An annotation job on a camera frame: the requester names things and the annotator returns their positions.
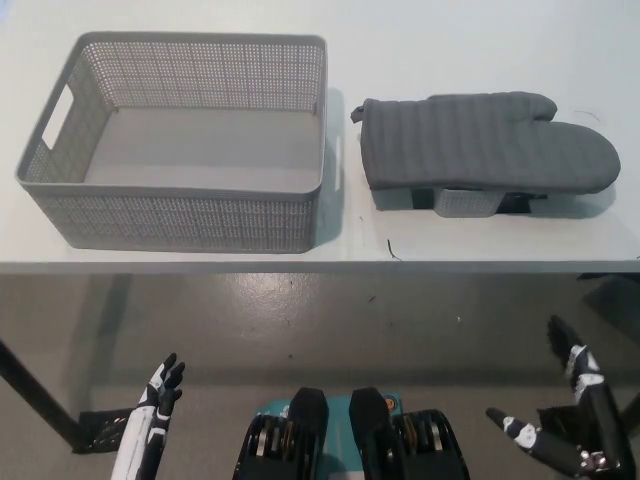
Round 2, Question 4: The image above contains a black table leg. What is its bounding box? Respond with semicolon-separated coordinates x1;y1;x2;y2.
0;338;85;451

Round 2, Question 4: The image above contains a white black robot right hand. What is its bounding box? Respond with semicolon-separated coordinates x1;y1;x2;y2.
486;314;632;480

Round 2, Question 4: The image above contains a large grey perforated plastic basket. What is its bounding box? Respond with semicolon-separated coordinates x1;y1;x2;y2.
13;31;346;255

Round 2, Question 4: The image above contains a black teal robot body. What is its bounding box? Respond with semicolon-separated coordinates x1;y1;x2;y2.
231;386;474;480

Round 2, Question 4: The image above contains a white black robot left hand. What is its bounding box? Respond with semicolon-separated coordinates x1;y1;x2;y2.
110;352;186;480

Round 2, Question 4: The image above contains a grey quilted oven glove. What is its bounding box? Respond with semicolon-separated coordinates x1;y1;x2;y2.
349;90;622;195

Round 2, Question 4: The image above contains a black table foot plate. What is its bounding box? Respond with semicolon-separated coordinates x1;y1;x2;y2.
73;408;135;455
536;403;576;435

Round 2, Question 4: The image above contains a small grey perforated container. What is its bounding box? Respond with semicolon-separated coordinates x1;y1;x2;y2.
432;185;504;219

